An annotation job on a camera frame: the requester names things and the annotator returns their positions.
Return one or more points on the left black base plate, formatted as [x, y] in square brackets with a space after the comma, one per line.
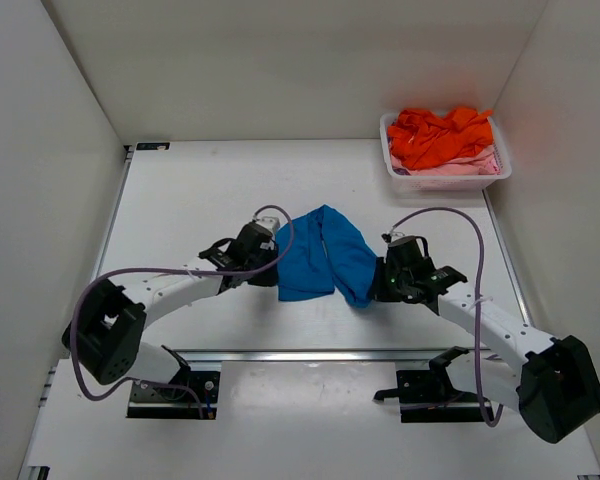
[176, 404]

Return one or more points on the aluminium table rail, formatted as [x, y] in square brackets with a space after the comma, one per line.
[308, 356]

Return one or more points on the pink t shirt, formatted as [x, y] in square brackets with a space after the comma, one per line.
[484, 163]

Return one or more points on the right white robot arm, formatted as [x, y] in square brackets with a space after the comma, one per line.
[550, 382]

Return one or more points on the blue t shirt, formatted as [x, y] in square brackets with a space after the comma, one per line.
[327, 253]

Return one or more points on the black label sticker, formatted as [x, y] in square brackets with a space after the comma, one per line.
[152, 146]

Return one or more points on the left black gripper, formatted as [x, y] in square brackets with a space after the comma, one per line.
[268, 267]

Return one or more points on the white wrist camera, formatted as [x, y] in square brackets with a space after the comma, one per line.
[391, 236]
[271, 224]

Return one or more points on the white plastic basket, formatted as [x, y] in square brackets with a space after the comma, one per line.
[403, 184]

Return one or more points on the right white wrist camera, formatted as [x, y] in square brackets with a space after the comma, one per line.
[391, 236]

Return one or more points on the orange t shirt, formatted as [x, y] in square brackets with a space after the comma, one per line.
[421, 139]

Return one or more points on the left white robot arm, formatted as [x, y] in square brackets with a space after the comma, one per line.
[106, 337]

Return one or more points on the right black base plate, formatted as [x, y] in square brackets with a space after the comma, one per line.
[423, 400]

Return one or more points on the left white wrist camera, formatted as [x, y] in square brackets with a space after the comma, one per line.
[271, 224]

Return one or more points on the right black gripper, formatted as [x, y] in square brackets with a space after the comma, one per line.
[381, 279]

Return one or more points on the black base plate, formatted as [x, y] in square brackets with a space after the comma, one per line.
[176, 404]
[423, 400]

